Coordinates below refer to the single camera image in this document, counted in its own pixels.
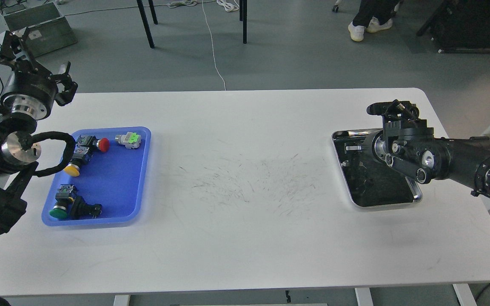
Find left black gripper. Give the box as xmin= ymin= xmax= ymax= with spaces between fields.
xmin=0 ymin=31 xmax=78 ymax=120

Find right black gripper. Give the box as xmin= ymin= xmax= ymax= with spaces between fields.
xmin=345 ymin=130 xmax=387 ymax=163

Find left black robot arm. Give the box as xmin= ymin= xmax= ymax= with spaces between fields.
xmin=0 ymin=29 xmax=78 ymax=235

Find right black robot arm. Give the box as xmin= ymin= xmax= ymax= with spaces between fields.
xmin=332 ymin=99 xmax=490 ymax=207

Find grey green connector part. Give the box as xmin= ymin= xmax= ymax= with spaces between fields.
xmin=115 ymin=132 xmax=142 ymax=149

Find silver metal tray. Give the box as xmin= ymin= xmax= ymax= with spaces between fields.
xmin=332 ymin=128 xmax=423 ymax=210

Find grey plastic crate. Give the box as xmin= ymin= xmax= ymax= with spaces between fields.
xmin=3 ymin=3 xmax=78 ymax=57

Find blue plastic tray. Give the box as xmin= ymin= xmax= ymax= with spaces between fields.
xmin=41 ymin=126 xmax=151 ymax=228

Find person in black trousers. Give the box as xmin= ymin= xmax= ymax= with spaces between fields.
xmin=348 ymin=0 xmax=400 ymax=42

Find black equipment case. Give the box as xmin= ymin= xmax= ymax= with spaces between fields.
xmin=416 ymin=0 xmax=490 ymax=53

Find black table legs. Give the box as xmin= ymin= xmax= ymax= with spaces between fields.
xmin=137 ymin=0 xmax=248 ymax=49

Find yellow push button switch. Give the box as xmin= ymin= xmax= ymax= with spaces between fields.
xmin=63 ymin=147 xmax=93 ymax=177

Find red push button switch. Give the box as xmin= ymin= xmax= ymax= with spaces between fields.
xmin=76 ymin=135 xmax=110 ymax=153

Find green push button switch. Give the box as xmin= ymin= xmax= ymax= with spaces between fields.
xmin=49 ymin=184 xmax=78 ymax=220

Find black switch part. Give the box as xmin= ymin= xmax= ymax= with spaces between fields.
xmin=69 ymin=196 xmax=103 ymax=220

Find white floor cable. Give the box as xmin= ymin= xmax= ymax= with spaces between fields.
xmin=168 ymin=0 xmax=240 ymax=91

